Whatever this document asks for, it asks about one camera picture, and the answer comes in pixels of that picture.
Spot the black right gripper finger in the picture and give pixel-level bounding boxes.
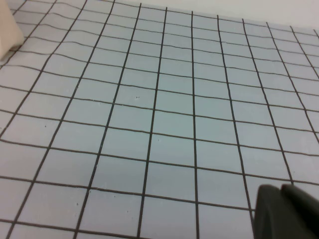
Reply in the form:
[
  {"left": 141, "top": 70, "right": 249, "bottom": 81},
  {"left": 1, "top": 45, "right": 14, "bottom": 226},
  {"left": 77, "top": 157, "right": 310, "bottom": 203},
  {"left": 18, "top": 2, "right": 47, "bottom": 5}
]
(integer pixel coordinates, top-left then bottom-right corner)
[{"left": 252, "top": 183, "right": 319, "bottom": 239}]

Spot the light blue grid mat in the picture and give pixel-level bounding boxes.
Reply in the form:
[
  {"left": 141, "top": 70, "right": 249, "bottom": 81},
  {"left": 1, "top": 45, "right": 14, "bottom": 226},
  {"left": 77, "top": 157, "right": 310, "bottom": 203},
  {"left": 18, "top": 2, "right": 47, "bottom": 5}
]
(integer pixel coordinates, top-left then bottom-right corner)
[{"left": 0, "top": 0, "right": 319, "bottom": 239}]

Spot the cream canvas pencil case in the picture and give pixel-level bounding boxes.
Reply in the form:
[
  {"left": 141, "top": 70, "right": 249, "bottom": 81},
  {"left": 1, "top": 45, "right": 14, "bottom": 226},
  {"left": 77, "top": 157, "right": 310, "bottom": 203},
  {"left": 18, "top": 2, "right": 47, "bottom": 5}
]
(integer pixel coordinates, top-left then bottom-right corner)
[{"left": 0, "top": 0, "right": 25, "bottom": 62}]

